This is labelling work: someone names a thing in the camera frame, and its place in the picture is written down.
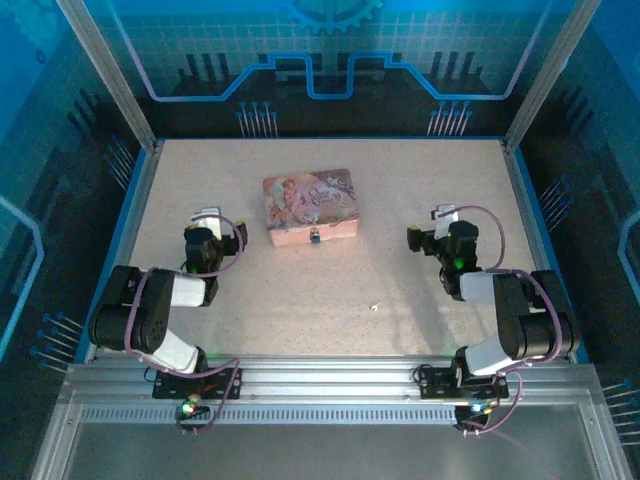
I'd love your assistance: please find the pink illustrated storage box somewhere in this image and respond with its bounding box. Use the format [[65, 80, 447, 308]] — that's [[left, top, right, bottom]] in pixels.
[[262, 168, 362, 248]]

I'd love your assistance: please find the left controller board with LED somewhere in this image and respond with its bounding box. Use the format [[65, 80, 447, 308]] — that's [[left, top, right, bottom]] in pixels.
[[174, 394, 212, 422]]

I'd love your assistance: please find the controller board with led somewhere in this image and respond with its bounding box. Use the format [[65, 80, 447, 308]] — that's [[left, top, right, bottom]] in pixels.
[[174, 394, 212, 422], [453, 398, 496, 427]]

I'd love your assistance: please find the right controller board with LED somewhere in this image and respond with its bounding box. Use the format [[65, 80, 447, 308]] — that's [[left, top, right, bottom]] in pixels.
[[453, 398, 496, 427]]

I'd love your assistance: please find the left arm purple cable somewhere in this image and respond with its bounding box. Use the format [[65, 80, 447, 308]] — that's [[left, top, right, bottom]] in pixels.
[[123, 214, 247, 437]]

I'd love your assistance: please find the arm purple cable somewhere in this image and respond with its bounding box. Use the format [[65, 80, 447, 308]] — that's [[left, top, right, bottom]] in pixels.
[[437, 204, 577, 439], [123, 214, 247, 437]]

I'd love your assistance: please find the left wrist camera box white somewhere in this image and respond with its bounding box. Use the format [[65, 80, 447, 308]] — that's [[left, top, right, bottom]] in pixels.
[[191, 206, 223, 242]]

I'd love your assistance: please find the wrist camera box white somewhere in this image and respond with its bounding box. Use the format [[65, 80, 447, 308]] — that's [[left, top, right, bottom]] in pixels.
[[191, 206, 223, 242], [431, 203, 460, 240]]

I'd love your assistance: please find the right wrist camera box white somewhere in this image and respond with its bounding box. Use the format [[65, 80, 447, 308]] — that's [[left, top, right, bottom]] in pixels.
[[431, 203, 460, 240]]

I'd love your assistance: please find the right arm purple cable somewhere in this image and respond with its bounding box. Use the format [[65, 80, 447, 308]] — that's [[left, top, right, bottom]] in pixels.
[[437, 204, 577, 439]]

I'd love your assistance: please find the aluminium side rail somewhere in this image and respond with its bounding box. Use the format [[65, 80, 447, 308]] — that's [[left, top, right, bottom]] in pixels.
[[499, 139, 576, 362], [82, 139, 164, 364]]

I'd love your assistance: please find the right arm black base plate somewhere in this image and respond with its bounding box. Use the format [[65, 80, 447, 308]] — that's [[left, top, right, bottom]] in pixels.
[[414, 363, 511, 401]]

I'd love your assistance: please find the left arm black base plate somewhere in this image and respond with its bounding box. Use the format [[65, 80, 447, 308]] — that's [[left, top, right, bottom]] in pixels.
[[151, 366, 245, 401]]

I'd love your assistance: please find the aluminium front rail frame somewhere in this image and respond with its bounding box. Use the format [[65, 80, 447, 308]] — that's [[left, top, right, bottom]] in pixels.
[[29, 353, 637, 480]]

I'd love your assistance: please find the aluminium corner post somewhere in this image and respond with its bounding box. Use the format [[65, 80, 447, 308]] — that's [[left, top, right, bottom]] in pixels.
[[501, 0, 604, 154], [53, 0, 162, 154]]

